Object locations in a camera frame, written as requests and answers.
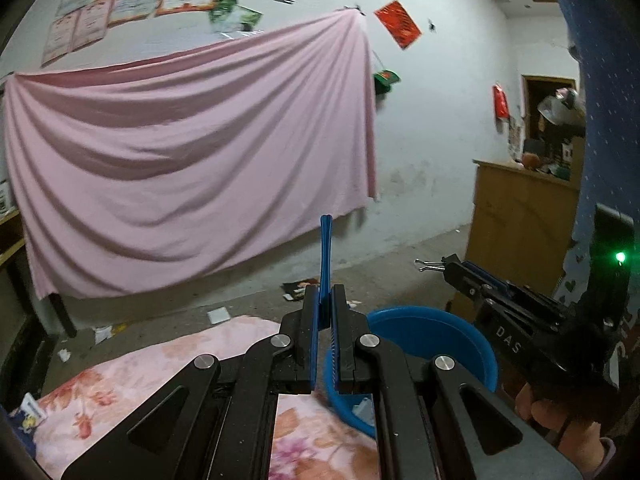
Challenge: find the green wall poster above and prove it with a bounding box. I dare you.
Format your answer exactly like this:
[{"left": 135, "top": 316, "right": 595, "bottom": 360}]
[{"left": 209, "top": 0, "right": 264, "bottom": 36}]

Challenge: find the blue plastic basin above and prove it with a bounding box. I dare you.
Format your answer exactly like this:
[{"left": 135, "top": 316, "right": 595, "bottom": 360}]
[{"left": 322, "top": 305, "right": 499, "bottom": 438}]

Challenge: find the black furniture leg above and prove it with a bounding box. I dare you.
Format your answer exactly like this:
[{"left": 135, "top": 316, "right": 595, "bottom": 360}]
[{"left": 50, "top": 292, "right": 77, "bottom": 338}]

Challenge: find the dark glossy wrapper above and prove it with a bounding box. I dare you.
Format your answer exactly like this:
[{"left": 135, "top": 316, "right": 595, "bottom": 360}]
[{"left": 282, "top": 280, "right": 321, "bottom": 302}]

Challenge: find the blue dotted curtain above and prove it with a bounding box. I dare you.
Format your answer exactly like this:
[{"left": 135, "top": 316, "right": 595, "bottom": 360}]
[{"left": 545, "top": 0, "right": 640, "bottom": 311}]

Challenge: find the blue plastic comb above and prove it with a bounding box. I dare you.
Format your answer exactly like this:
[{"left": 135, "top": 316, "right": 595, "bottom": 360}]
[{"left": 318, "top": 214, "right": 335, "bottom": 333}]

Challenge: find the blue white cartoon packet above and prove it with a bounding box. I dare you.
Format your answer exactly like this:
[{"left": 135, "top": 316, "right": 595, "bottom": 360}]
[{"left": 10, "top": 392, "right": 48, "bottom": 436}]

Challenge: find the wooden cabinet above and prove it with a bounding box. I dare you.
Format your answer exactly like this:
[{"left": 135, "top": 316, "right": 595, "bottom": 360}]
[{"left": 467, "top": 157, "right": 583, "bottom": 311}]

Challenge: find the grey plastic bag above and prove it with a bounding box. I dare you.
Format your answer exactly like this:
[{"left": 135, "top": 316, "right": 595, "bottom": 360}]
[{"left": 537, "top": 87, "right": 583, "bottom": 126}]

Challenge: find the person's right hand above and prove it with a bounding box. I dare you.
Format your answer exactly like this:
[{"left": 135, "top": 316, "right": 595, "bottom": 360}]
[{"left": 515, "top": 390, "right": 601, "bottom": 476}]

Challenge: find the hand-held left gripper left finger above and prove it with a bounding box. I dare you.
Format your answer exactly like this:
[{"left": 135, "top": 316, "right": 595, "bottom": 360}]
[{"left": 60, "top": 284, "right": 321, "bottom": 480}]

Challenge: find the green red hanging pouch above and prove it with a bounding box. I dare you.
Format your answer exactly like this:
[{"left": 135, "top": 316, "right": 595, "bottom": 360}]
[{"left": 374, "top": 70, "right": 401, "bottom": 96}]

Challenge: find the red hanging ornament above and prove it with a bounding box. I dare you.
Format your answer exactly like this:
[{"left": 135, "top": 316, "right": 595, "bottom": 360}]
[{"left": 492, "top": 82, "right": 510, "bottom": 121}]

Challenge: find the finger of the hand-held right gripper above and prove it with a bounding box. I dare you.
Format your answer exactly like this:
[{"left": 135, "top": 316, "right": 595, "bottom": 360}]
[
  {"left": 442, "top": 254, "right": 496, "bottom": 311},
  {"left": 462, "top": 261, "right": 568, "bottom": 318}
]

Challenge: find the wooden door frame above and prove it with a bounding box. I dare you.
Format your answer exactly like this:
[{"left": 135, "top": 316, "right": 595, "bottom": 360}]
[{"left": 520, "top": 74, "right": 581, "bottom": 161}]

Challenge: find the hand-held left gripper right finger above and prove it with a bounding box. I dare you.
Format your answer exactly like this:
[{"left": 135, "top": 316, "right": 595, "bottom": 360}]
[{"left": 330, "top": 284, "right": 583, "bottom": 480}]

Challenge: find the pink floral blanket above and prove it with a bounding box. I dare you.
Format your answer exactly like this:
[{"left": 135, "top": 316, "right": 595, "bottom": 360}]
[{"left": 10, "top": 315, "right": 381, "bottom": 480}]

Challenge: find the pink hung bed sheet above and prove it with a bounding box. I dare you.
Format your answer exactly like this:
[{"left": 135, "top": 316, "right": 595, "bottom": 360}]
[{"left": 2, "top": 10, "right": 381, "bottom": 301}]

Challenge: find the row of wall certificates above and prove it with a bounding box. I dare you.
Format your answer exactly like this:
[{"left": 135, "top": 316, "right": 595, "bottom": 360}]
[{"left": 40, "top": 0, "right": 221, "bottom": 68}]

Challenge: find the person's right forearm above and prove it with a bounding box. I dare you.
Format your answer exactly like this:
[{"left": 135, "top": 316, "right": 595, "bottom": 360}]
[{"left": 582, "top": 437, "right": 618, "bottom": 478}]

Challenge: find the red paper square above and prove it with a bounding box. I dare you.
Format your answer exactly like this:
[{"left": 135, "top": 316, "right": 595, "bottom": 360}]
[{"left": 374, "top": 0, "right": 422, "bottom": 51}]

